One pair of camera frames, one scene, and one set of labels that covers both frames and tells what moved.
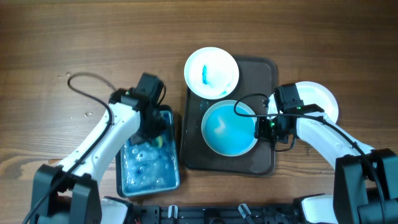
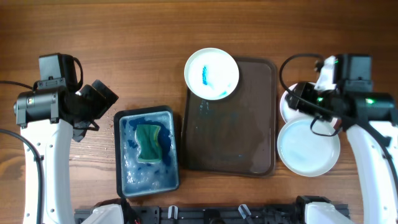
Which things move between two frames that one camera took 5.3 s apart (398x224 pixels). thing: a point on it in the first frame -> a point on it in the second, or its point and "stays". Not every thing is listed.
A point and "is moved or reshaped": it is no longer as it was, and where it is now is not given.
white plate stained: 211,73 stays
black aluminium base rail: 183,214 stays
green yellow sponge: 159,140 is moved or reshaped
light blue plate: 227,133 -> 305,152
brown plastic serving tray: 254,88 stays
